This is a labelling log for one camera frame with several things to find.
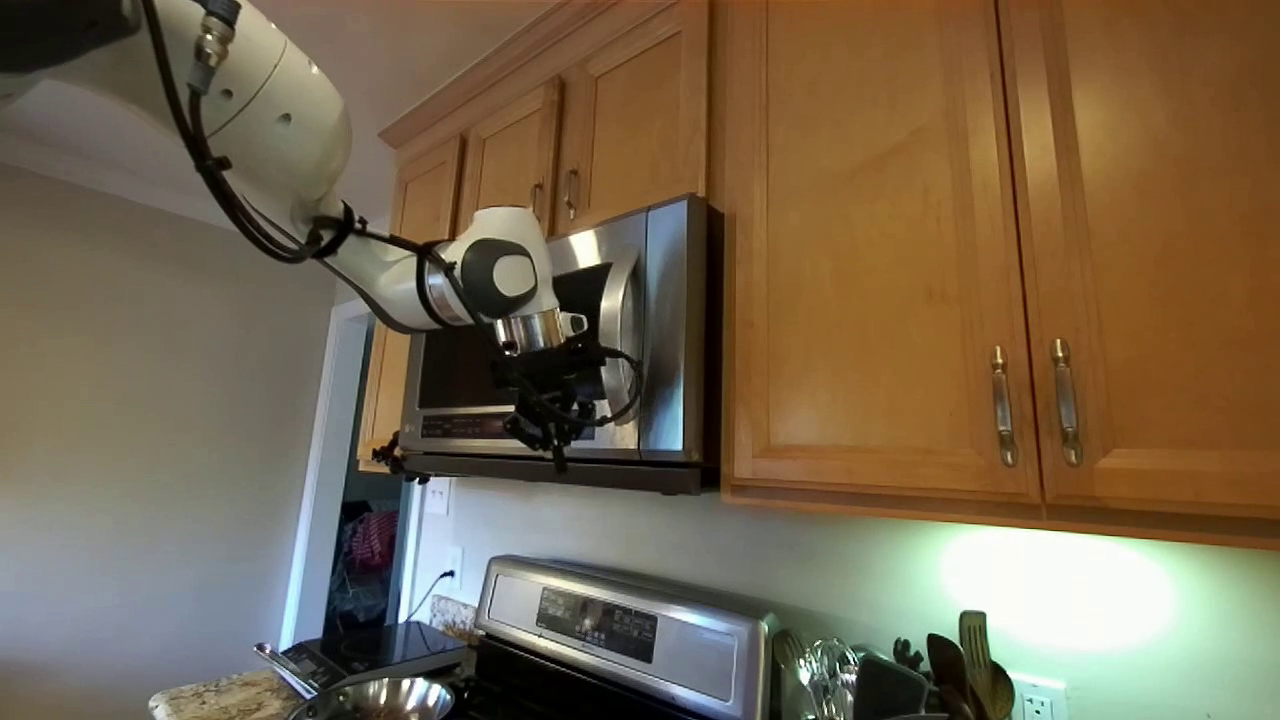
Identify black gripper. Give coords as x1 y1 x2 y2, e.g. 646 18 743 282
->
496 311 602 470

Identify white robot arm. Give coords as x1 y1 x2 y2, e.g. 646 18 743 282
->
0 0 602 466

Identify stainless steel microwave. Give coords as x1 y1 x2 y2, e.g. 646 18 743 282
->
400 197 721 496

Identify stainless steel stove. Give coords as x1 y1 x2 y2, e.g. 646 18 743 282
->
464 555 781 720

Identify wooden cabinets above microwave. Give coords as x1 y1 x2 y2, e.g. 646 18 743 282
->
353 0 715 477

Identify steel mixing bowl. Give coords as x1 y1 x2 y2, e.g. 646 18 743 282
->
312 673 457 720

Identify wooden upper cabinet doors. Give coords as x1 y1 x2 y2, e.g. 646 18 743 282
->
710 0 1280 542

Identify silver cabinet handle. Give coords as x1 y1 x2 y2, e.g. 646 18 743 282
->
990 342 1020 466
1053 337 1084 466

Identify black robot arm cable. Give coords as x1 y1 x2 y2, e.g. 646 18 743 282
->
137 0 457 337

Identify white wall outlet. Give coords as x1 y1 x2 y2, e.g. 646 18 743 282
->
1013 677 1069 720

